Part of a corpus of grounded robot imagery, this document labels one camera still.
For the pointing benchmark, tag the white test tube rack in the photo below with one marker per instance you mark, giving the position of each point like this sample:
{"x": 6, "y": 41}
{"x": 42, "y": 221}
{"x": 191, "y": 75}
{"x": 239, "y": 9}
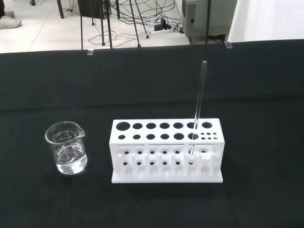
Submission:
{"x": 166, "y": 131}

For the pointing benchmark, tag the white power strip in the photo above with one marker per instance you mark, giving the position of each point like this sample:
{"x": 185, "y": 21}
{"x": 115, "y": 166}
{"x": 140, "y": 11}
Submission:
{"x": 161, "y": 32}

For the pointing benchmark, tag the small clear cloth clip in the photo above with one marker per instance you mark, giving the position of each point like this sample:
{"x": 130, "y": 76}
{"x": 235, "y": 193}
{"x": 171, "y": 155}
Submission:
{"x": 90, "y": 52}
{"x": 229, "y": 45}

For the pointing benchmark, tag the black plug adapter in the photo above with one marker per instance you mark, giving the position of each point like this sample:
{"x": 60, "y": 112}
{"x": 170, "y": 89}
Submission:
{"x": 163, "y": 25}

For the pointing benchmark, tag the clear glass beaker with water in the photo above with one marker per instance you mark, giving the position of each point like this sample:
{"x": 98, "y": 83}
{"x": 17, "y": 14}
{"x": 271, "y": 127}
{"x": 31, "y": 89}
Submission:
{"x": 67, "y": 152}

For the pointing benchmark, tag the thin black stand pole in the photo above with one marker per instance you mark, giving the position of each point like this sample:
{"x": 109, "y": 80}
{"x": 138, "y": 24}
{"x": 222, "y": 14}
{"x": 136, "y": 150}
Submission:
{"x": 208, "y": 28}

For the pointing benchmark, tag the black bench cloth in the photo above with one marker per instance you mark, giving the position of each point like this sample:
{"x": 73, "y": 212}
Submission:
{"x": 47, "y": 95}

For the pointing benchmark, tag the grey metal cabinet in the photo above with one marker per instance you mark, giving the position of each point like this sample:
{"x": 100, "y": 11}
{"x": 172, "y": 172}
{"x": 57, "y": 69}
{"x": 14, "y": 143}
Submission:
{"x": 213, "y": 16}

